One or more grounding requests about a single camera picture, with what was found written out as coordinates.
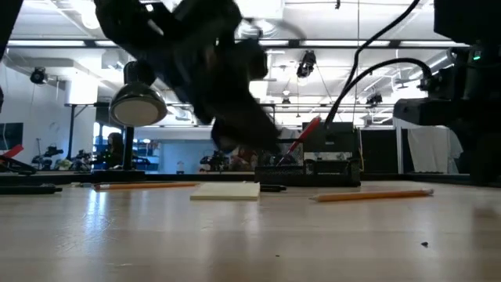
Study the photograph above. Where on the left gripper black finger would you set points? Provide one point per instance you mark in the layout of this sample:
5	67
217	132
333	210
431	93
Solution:
229	137
260	129

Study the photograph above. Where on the yellow sticky note pad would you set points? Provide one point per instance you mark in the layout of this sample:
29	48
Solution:
225	192

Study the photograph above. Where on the black mesh desk organizer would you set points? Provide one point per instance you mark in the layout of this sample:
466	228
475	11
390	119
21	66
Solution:
313	176

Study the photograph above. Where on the yellow wooden pencil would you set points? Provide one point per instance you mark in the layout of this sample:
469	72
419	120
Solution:
372	194
148	185

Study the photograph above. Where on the black background robot arm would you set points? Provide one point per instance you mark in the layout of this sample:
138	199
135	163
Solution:
47	156
80	160

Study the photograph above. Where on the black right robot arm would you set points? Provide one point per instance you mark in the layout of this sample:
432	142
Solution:
466	19

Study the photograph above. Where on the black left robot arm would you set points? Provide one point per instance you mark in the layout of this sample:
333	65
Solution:
8	19

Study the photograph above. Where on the person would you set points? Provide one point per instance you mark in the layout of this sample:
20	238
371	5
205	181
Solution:
244	158
113	152

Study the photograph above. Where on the black background robot rig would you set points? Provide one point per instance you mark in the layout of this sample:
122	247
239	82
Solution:
214	160

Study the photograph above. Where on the white hanging cloth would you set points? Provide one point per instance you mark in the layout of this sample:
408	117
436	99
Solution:
430	150

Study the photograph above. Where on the black ceiling spotlight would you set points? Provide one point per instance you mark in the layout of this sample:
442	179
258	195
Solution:
39	75
374	99
306	62

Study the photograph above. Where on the black partition panel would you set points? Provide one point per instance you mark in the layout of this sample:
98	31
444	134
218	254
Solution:
379	152

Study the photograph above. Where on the black background monitor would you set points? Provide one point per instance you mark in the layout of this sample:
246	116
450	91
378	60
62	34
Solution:
332	137

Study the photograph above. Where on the black desk lamp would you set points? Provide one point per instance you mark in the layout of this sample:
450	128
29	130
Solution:
137	105

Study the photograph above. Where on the black overhead light bar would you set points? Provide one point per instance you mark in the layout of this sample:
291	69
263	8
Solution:
293	43

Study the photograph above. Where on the red and black clamp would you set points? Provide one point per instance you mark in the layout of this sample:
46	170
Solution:
11	152

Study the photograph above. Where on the black aluminium table frame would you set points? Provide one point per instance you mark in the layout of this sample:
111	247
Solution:
411	177

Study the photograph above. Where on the black wall monitor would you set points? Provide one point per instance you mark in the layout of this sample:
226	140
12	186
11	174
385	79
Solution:
9	137

